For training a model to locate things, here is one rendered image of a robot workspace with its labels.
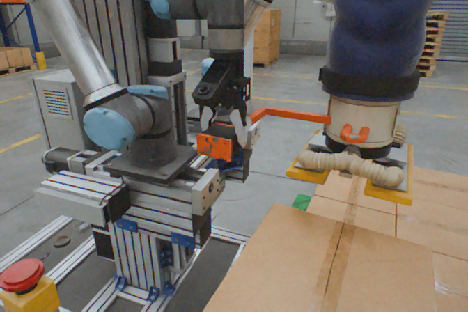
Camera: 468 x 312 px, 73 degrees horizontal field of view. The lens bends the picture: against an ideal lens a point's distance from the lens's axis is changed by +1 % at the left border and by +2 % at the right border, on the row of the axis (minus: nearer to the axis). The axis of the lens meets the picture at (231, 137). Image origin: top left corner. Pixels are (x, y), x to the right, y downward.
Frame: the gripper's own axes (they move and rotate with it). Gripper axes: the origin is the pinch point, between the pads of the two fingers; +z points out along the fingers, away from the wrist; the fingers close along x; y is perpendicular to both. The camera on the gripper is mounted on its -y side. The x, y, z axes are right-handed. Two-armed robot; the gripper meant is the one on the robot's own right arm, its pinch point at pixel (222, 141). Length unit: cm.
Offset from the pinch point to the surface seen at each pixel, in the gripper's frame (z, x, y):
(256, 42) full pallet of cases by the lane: 56, 287, 684
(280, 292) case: 25.2, -19.3, -11.3
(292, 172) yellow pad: 11.1, -13.3, 13.0
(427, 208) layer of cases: 66, -57, 104
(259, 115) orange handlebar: -0.8, -1.0, 19.0
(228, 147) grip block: -1.0, -3.7, -4.3
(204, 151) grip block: 1.3, 2.3, -4.3
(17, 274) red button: 15.9, 21.7, -37.4
